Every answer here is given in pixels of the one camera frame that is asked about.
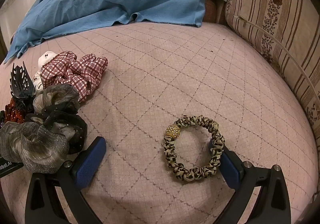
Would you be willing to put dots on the black claw hair clip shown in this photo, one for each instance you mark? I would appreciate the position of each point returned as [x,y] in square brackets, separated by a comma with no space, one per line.
[21,84]

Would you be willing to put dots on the white pink cloth items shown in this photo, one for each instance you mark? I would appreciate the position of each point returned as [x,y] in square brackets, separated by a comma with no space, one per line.
[75,69]

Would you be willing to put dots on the red dotted scrunchie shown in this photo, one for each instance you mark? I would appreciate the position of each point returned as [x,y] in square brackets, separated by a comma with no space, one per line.
[13,114]

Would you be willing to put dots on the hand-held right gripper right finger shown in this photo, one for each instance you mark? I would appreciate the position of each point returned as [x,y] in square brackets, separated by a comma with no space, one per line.
[228,167]

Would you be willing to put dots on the silver glitter scrunchie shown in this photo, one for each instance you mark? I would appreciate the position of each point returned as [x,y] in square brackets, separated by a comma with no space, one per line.
[37,149]

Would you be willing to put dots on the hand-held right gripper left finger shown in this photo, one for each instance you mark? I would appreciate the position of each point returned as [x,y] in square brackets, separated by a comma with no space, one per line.
[90,164]

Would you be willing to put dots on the striped floral cushion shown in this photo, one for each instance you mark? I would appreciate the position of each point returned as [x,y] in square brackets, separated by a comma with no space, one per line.
[275,14]

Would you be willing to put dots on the leopard print scrunchie gold bead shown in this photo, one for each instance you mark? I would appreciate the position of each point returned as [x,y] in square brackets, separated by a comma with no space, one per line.
[170,156]

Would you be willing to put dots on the grey sheer scrunchie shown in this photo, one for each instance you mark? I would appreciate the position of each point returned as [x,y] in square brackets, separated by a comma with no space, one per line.
[52,96]

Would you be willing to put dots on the black sheer scrunchie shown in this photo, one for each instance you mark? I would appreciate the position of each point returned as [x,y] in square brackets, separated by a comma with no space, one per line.
[67,124]

